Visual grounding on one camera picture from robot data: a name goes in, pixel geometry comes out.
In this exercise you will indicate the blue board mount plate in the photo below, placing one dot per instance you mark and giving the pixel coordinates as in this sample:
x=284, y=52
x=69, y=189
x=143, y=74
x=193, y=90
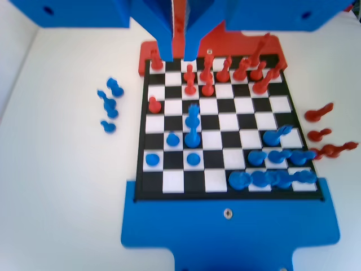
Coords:
x=225, y=240

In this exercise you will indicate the red chess queen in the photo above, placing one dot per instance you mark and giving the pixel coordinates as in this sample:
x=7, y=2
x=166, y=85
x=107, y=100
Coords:
x=206, y=73

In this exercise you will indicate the blue chess knight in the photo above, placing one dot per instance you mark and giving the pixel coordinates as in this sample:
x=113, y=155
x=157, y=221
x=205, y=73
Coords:
x=192, y=139
x=116, y=91

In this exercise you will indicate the blue chess king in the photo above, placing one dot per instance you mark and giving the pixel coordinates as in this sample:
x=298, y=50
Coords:
x=283, y=180

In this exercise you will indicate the red chess king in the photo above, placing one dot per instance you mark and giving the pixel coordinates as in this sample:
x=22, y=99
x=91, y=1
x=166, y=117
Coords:
x=258, y=52

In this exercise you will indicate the red chess bishop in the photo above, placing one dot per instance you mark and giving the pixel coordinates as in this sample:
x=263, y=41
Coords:
x=338, y=149
x=222, y=76

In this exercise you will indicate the red chess rook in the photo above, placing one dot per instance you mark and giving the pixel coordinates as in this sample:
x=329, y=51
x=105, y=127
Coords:
x=156, y=64
x=239, y=74

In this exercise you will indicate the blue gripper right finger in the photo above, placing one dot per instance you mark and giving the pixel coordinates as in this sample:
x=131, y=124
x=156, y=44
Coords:
x=196, y=25

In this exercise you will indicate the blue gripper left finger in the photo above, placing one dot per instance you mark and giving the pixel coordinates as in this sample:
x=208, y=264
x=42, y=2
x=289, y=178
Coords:
x=165, y=28

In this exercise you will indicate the blue chess bishop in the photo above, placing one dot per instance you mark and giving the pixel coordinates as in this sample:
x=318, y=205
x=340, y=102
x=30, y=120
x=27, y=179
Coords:
x=272, y=137
x=108, y=105

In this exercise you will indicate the blue chess rook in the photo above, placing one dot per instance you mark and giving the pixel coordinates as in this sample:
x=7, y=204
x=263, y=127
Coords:
x=239, y=180
x=260, y=179

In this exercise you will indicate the black white chessboard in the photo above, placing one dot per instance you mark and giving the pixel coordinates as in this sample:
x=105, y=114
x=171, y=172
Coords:
x=225, y=121

